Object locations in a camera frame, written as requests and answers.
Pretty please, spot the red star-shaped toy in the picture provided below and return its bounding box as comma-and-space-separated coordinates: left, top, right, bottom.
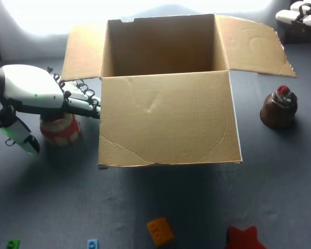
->
224, 225, 267, 249

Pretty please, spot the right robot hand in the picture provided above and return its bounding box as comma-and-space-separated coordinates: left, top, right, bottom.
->
275, 0, 311, 27

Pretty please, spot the cardboard box with flaps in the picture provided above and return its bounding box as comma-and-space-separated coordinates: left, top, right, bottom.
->
60, 13, 297, 171

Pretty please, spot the chocolate cake with raspberry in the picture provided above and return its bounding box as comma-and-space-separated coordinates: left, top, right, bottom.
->
260, 84, 299, 130

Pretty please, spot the orange toy brick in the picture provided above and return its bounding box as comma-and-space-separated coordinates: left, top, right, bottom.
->
146, 217, 176, 247

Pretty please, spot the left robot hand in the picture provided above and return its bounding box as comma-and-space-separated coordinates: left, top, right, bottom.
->
0, 64, 103, 158

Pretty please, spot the red and cream strawberry cake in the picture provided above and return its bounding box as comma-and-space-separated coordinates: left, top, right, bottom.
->
39, 113, 82, 147

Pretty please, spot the small green toy brick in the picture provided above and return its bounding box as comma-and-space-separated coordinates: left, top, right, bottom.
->
6, 238, 22, 249

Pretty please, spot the grey table cloth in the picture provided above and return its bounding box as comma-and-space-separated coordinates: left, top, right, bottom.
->
0, 43, 311, 249

